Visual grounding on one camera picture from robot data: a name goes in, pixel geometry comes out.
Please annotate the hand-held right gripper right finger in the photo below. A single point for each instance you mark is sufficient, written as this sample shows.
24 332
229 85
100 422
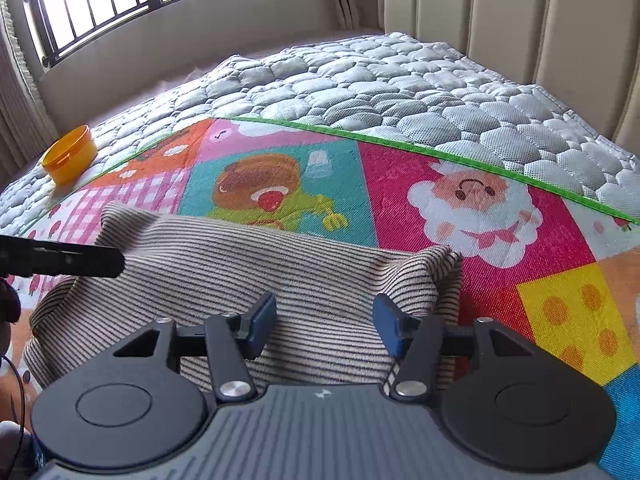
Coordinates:
387 325

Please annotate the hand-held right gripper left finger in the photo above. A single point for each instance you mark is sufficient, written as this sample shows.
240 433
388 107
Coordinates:
262 317

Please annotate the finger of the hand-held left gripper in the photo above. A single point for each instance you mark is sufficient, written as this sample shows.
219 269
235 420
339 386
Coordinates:
65 257

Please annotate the beige striped shirt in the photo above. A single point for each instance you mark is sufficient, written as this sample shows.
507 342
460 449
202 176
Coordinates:
225 270

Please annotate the yellow round plastic container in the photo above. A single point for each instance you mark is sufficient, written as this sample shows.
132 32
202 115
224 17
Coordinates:
70 157

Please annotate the colourful cartoon printed mat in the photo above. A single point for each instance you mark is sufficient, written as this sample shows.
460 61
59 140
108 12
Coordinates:
450 200

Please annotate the grey pleated curtain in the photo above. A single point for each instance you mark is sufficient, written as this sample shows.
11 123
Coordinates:
22 100

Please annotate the grey quilted bed pad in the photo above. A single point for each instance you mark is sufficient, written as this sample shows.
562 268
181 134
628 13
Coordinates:
400 90

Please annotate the beige padded headboard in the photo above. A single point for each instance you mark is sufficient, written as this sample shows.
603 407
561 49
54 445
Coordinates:
525 25

